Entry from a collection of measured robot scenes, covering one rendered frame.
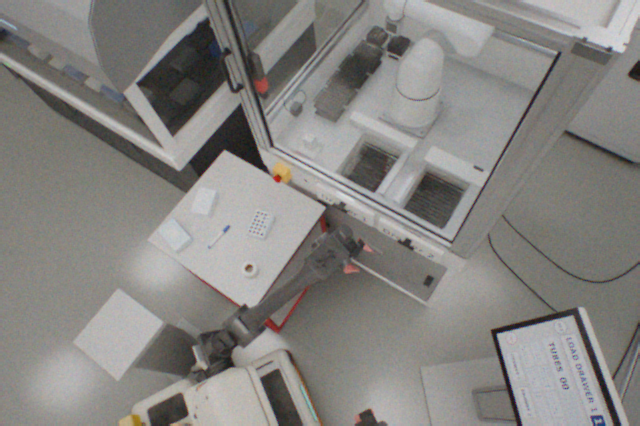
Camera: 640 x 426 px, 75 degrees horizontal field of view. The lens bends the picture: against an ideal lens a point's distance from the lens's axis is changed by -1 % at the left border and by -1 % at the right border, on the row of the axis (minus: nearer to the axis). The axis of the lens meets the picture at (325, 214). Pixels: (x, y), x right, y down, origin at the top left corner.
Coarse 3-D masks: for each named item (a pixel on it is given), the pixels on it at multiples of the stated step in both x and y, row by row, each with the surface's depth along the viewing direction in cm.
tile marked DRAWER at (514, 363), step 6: (510, 354) 140; (516, 354) 139; (510, 360) 140; (516, 360) 138; (510, 366) 140; (516, 366) 138; (510, 372) 139; (516, 372) 138; (522, 372) 136; (516, 378) 137; (522, 378) 136
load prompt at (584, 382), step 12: (564, 336) 128; (576, 336) 125; (564, 348) 127; (576, 348) 124; (576, 360) 124; (576, 372) 123; (588, 372) 121; (576, 384) 123; (588, 384) 120; (588, 396) 120; (588, 408) 119; (600, 408) 117; (588, 420) 119; (600, 420) 116
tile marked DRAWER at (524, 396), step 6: (516, 390) 137; (522, 390) 135; (528, 390) 134; (522, 396) 135; (528, 396) 133; (522, 402) 134; (528, 402) 133; (522, 408) 134; (528, 408) 133; (534, 408) 131; (528, 414) 132; (534, 414) 131
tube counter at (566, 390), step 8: (568, 376) 125; (560, 384) 126; (568, 384) 124; (560, 392) 126; (568, 392) 124; (568, 400) 124; (576, 400) 122; (568, 408) 123; (576, 408) 122; (568, 416) 123; (576, 416) 121; (576, 424) 121; (584, 424) 119
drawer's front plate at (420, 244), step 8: (384, 224) 172; (392, 224) 171; (384, 232) 180; (392, 232) 174; (400, 232) 170; (408, 232) 169; (416, 240) 167; (424, 240) 167; (424, 248) 169; (432, 248) 165; (424, 256) 175; (440, 256) 166
